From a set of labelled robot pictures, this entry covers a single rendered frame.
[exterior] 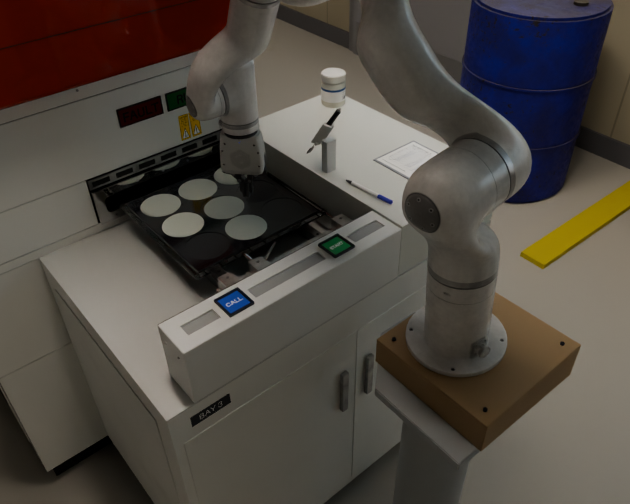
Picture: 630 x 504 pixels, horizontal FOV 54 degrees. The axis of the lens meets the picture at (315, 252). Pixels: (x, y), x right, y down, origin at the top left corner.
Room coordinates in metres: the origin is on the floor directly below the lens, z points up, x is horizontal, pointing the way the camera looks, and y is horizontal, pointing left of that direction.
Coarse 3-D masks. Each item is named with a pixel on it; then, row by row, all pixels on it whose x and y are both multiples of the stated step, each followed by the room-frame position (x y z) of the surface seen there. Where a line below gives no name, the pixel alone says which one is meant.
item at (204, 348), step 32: (352, 224) 1.09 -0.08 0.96; (384, 224) 1.09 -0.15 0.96; (288, 256) 0.99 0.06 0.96; (320, 256) 0.99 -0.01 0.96; (352, 256) 0.98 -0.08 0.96; (384, 256) 1.04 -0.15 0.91; (256, 288) 0.90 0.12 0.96; (288, 288) 0.89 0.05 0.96; (320, 288) 0.93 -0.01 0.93; (352, 288) 0.98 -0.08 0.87; (192, 320) 0.81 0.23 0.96; (224, 320) 0.81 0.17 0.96; (256, 320) 0.83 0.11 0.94; (288, 320) 0.87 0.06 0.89; (320, 320) 0.93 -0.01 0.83; (192, 352) 0.74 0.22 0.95; (224, 352) 0.78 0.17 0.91; (256, 352) 0.82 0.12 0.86; (192, 384) 0.73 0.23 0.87
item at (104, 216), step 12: (216, 144) 1.50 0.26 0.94; (180, 156) 1.44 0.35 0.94; (192, 156) 1.45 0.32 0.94; (204, 156) 1.47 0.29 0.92; (156, 168) 1.38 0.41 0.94; (168, 168) 1.40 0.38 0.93; (120, 180) 1.33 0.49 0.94; (132, 180) 1.33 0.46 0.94; (144, 180) 1.35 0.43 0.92; (180, 180) 1.43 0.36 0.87; (96, 192) 1.27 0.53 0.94; (108, 192) 1.29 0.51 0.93; (96, 204) 1.27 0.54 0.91; (108, 216) 1.28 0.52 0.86; (120, 216) 1.30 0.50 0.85
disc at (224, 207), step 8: (216, 200) 1.29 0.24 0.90; (224, 200) 1.29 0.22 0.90; (232, 200) 1.29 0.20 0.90; (240, 200) 1.29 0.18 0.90; (208, 208) 1.25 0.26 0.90; (216, 208) 1.25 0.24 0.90; (224, 208) 1.25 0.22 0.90; (232, 208) 1.25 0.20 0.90; (240, 208) 1.25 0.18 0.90; (216, 216) 1.22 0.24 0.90; (224, 216) 1.22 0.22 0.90; (232, 216) 1.22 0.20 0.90
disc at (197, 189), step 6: (192, 180) 1.39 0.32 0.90; (198, 180) 1.38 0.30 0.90; (204, 180) 1.38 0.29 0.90; (210, 180) 1.38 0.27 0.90; (180, 186) 1.36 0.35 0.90; (186, 186) 1.36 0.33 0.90; (192, 186) 1.36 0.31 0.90; (198, 186) 1.36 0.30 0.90; (204, 186) 1.35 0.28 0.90; (210, 186) 1.35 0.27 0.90; (216, 186) 1.35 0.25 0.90; (180, 192) 1.33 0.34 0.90; (186, 192) 1.33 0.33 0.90; (192, 192) 1.33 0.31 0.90; (198, 192) 1.33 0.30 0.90; (204, 192) 1.33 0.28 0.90; (210, 192) 1.33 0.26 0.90; (186, 198) 1.30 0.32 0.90; (192, 198) 1.30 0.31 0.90; (198, 198) 1.30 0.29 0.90; (204, 198) 1.30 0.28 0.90
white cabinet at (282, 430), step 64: (64, 320) 1.16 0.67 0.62; (384, 320) 1.05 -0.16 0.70; (128, 384) 0.83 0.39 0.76; (256, 384) 0.82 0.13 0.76; (320, 384) 0.92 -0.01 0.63; (128, 448) 0.98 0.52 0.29; (192, 448) 0.71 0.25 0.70; (256, 448) 0.80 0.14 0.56; (320, 448) 0.92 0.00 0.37; (384, 448) 1.08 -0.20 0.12
